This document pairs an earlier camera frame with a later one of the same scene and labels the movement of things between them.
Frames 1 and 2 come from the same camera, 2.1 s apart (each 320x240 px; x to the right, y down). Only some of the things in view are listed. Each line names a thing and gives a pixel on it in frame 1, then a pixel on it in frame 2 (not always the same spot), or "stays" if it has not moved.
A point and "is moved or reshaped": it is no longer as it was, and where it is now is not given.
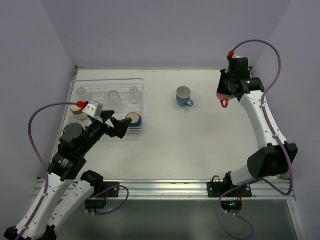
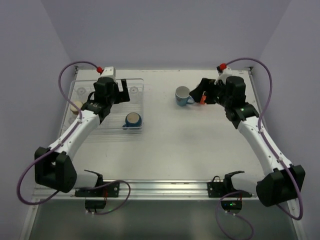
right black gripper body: (222, 88) → (208, 89)
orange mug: (224, 98) is moved or reshaped
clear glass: (135, 96) stays
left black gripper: (108, 125) → (121, 93)
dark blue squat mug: (136, 120) stays
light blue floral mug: (183, 96) stays
